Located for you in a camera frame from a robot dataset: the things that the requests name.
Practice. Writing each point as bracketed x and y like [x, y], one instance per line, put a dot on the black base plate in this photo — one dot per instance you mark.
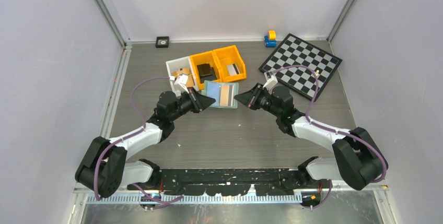
[232, 182]

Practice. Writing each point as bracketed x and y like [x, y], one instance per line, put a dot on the middle orange storage bin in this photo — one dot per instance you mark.
[207, 57]

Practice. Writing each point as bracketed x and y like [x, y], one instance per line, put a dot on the gold card in holder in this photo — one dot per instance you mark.
[227, 96]

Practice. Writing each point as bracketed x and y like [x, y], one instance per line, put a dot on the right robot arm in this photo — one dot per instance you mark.
[357, 159]

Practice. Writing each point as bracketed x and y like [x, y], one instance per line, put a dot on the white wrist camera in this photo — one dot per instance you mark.
[271, 80]
[178, 84]

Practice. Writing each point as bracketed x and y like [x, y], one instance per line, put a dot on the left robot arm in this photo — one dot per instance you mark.
[104, 167]

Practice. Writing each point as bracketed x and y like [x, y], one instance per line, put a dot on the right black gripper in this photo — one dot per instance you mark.
[249, 98]

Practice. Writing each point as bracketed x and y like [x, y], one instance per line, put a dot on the black wallet in bin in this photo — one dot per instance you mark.
[206, 73]

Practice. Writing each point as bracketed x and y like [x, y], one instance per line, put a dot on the orange storage bin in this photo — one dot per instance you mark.
[230, 55]
[207, 57]

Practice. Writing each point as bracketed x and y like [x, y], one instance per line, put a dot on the white storage bin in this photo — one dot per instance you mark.
[177, 66]

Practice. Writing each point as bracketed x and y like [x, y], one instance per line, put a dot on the white card with stripe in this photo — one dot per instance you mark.
[232, 69]

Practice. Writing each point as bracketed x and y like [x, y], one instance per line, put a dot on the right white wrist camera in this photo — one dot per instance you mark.
[271, 80]

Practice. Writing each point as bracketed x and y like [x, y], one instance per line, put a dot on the black white chessboard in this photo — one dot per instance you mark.
[296, 51]

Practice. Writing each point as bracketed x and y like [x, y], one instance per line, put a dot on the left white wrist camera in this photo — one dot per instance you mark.
[178, 84]

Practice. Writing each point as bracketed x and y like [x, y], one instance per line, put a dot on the right orange storage bin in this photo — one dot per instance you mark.
[230, 55]

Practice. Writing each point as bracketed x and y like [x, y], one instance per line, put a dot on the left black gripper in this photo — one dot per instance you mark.
[200, 102]

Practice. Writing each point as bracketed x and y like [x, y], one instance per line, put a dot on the small black square box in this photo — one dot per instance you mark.
[162, 42]

